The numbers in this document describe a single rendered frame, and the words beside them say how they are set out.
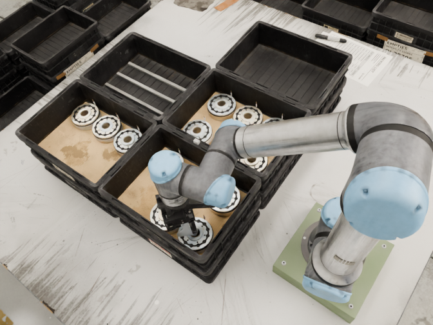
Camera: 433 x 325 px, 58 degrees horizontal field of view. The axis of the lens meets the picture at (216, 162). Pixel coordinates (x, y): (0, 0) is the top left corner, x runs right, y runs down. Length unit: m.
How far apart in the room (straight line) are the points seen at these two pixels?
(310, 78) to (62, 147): 0.94
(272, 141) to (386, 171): 0.29
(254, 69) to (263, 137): 0.75
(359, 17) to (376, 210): 2.05
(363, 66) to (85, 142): 1.16
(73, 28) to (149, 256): 1.63
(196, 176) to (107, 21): 1.99
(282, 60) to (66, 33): 1.40
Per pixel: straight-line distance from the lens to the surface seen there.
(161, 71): 1.61
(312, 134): 0.78
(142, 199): 1.27
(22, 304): 2.27
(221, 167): 0.87
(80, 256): 1.41
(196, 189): 0.85
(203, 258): 1.05
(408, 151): 0.66
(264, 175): 1.15
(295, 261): 1.23
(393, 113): 0.70
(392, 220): 0.65
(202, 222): 1.16
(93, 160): 1.41
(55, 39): 2.55
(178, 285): 1.28
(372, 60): 1.84
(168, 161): 0.87
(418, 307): 2.10
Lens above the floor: 1.91
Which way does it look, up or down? 57 degrees down
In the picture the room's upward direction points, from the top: 9 degrees counter-clockwise
